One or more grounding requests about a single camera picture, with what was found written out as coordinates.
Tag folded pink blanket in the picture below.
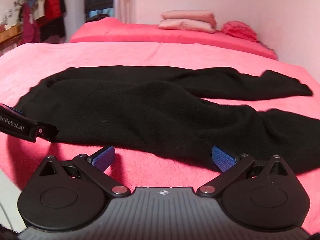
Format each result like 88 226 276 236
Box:
221 20 259 42

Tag white hanging garment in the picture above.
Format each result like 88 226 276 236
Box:
33 0 47 21

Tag pink pillow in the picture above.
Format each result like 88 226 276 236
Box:
161 10 217 27
158 19 217 34

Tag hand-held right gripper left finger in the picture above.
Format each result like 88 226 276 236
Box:
35 145 131 197

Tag wooden shelf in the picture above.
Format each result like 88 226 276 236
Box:
0 22 23 46

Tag red hanging jacket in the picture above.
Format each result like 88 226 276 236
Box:
44 0 62 18

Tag pale pink curtain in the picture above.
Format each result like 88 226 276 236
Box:
114 0 137 23

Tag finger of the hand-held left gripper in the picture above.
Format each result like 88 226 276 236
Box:
0 102 26 117
36 122 59 141

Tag black knit pants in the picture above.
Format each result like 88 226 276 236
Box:
15 65 320 175

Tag dark cloth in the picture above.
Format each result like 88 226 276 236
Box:
86 14 111 22

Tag magenta hanging garment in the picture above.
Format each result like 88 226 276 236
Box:
21 4 40 44

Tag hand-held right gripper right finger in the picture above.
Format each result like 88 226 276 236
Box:
196 146 290 197

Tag bed with pink cover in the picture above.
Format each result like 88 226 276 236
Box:
69 17 278 60

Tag pink fleece blanket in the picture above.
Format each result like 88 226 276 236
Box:
0 42 320 233

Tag black hanging coat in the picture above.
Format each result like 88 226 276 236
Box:
39 0 67 42

